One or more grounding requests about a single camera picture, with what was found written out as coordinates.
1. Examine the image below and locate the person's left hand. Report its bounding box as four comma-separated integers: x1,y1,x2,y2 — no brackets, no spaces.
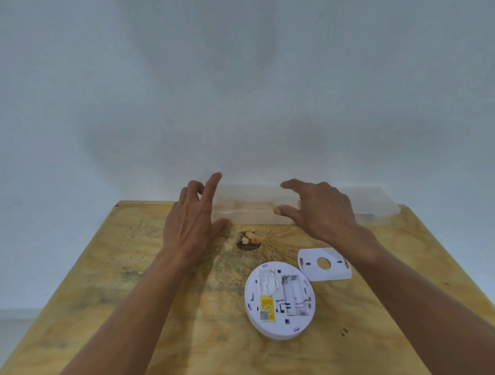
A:
162,172,233,263

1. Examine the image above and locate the person's right hand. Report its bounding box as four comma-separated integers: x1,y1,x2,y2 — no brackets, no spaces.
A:
273,179,382,267

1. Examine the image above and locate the clear plastic box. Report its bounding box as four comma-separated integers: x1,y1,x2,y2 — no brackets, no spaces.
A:
210,182,296,226
348,186,402,227

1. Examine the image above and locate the white plastic mounting plate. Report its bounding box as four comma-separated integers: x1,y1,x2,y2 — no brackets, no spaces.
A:
296,247,353,282

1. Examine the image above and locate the white round smoke detector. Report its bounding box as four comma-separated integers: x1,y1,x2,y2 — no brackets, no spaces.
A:
244,261,316,340

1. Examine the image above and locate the person's right forearm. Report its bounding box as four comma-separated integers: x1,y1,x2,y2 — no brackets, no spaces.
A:
350,243,495,375

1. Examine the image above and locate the person's left forearm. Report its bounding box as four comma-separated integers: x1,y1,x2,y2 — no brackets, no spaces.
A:
61,249,196,375

